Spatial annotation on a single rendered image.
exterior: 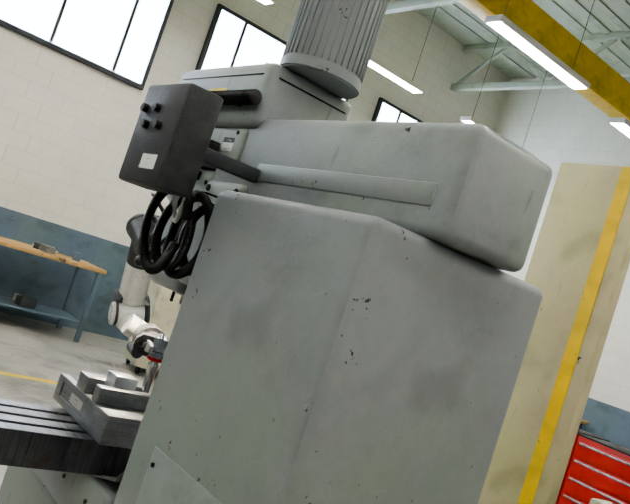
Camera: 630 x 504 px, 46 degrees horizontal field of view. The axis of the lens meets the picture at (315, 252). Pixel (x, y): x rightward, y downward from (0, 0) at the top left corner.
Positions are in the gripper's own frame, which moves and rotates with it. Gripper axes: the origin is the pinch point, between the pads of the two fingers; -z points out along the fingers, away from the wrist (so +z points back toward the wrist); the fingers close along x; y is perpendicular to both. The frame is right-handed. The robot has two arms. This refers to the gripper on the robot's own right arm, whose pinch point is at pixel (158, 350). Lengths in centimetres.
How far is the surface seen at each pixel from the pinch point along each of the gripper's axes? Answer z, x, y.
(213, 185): -31, -8, -45
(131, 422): -31.2, -8.3, 13.0
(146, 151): -52, -28, -45
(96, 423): -28.2, -15.3, 15.7
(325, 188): -71, 3, -49
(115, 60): 757, 21, -215
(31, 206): 756, -15, -12
